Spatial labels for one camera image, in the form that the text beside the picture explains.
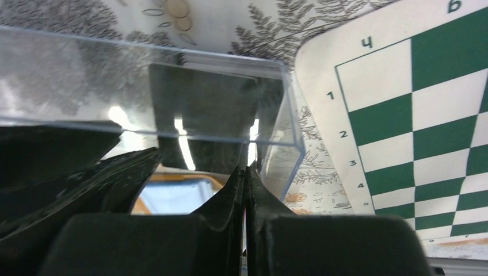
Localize green white chessboard mat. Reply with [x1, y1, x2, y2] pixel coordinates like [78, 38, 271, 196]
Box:
[295, 1, 487, 243]

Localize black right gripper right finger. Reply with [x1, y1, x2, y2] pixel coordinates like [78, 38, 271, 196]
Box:
[245, 166, 433, 275]

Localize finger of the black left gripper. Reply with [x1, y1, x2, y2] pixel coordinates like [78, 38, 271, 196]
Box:
[1, 148, 161, 275]
[1, 121, 121, 189]

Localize orange leather card holder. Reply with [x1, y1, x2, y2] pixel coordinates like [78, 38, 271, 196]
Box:
[131, 173, 224, 215]

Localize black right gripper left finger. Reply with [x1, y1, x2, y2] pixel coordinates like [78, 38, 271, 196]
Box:
[39, 167, 245, 275]

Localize black credit card stack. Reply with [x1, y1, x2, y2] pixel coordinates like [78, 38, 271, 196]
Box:
[148, 64, 284, 174]

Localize floral patterned table mat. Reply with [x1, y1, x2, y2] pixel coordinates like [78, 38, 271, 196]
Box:
[0, 0, 488, 262]

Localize clear acrylic card box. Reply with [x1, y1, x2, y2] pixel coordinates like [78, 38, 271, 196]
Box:
[1, 26, 304, 199]

